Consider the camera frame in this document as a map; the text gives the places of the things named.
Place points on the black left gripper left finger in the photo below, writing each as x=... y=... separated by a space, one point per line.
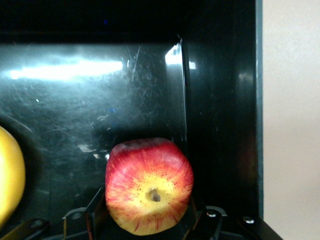
x=82 y=225

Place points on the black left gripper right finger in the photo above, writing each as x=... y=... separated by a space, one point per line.
x=210 y=225

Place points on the red yellow apple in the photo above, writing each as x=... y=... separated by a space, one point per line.
x=150 y=185

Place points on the yellow banana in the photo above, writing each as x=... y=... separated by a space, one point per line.
x=10 y=175

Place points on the black rectangular plastic tray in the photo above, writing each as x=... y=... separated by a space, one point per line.
x=125 y=100

